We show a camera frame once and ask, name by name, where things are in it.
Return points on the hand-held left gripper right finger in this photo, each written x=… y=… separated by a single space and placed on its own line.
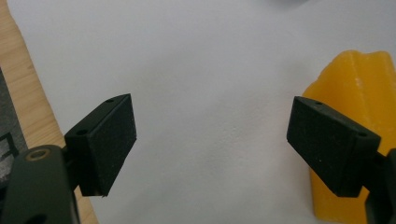
x=330 y=146

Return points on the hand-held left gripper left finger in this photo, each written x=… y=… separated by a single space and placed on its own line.
x=102 y=146

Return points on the yellow plastic toy fruit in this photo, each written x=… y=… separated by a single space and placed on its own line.
x=358 y=81

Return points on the dark grey floor mat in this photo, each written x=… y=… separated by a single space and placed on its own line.
x=7 y=124

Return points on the white table mat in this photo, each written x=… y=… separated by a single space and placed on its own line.
x=202 y=68

